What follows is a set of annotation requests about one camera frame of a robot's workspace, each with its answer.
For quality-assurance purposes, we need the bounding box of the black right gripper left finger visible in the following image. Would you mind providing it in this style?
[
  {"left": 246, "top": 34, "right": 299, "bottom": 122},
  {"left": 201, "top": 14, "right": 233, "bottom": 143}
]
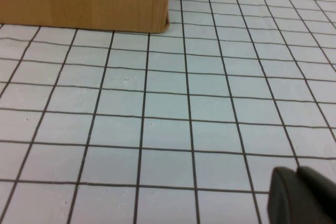
[{"left": 267, "top": 166, "right": 310, "bottom": 224}]

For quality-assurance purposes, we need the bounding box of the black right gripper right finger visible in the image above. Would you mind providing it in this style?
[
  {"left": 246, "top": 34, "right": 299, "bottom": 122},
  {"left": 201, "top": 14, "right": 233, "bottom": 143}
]
[{"left": 297, "top": 166, "right": 336, "bottom": 224}]

